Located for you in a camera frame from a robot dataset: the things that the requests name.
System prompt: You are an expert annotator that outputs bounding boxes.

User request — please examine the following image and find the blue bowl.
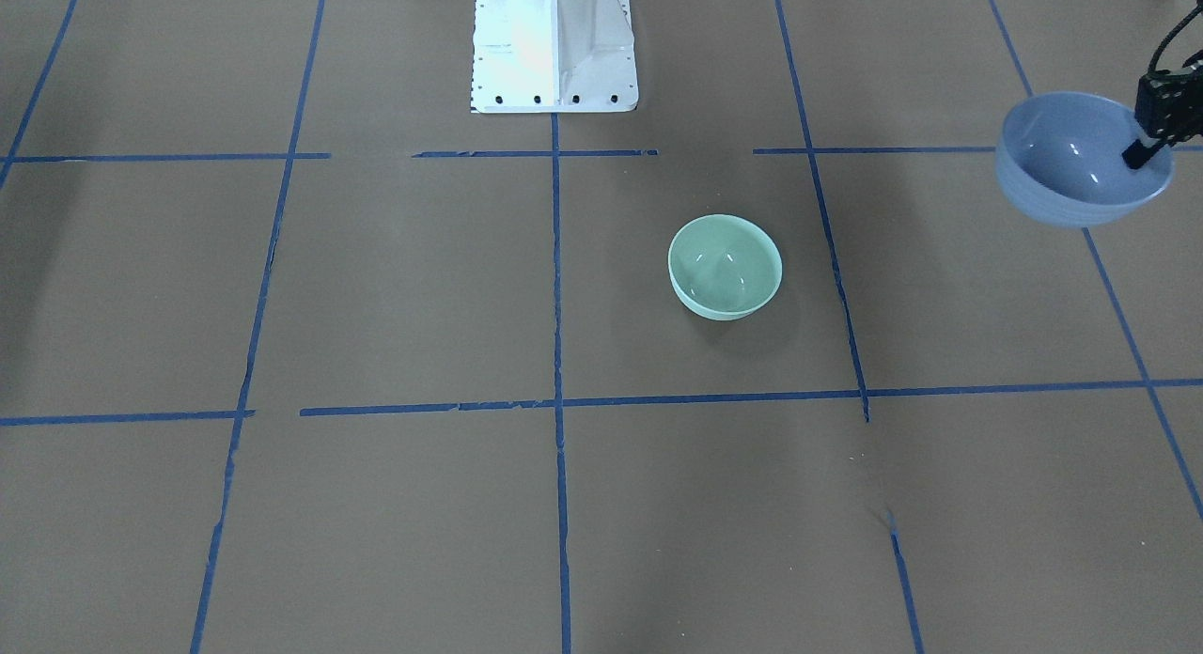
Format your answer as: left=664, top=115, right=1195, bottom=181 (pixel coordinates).
left=995, top=90, right=1177, bottom=227

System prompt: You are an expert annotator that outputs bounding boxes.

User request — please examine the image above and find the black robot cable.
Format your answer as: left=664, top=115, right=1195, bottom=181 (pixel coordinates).
left=1148, top=0, right=1203, bottom=78

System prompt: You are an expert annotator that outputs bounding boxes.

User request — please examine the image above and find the green bowl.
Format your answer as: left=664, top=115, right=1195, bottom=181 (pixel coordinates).
left=666, top=214, right=786, bottom=321

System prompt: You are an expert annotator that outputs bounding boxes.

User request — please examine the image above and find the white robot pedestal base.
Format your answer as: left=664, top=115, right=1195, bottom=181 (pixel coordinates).
left=470, top=0, right=640, bottom=115

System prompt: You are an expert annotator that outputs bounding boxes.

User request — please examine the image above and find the brown paper table cover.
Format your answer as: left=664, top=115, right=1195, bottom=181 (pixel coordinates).
left=2, top=0, right=1201, bottom=653

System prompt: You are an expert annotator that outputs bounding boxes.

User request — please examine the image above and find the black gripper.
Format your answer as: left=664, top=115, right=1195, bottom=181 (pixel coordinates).
left=1121, top=60, right=1202, bottom=171

